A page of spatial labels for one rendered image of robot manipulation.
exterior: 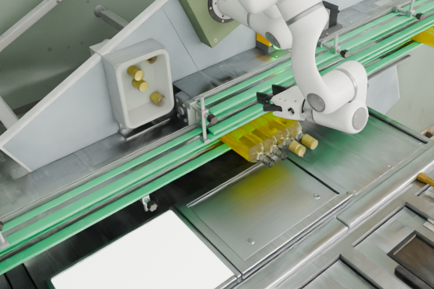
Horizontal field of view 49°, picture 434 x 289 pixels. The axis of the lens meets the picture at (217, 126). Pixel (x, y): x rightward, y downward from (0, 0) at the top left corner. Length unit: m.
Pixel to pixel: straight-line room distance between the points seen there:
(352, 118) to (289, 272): 0.53
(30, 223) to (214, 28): 0.79
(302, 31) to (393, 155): 0.94
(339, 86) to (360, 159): 0.83
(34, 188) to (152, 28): 0.58
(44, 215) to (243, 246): 0.56
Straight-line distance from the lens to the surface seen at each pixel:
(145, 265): 1.42
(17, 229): 1.39
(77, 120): 1.49
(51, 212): 1.40
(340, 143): 1.86
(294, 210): 1.54
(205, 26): 1.53
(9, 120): 1.56
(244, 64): 1.69
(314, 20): 1.01
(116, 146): 1.52
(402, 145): 1.91
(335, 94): 0.99
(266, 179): 1.63
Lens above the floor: 1.93
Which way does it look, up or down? 40 degrees down
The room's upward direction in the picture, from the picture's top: 126 degrees clockwise
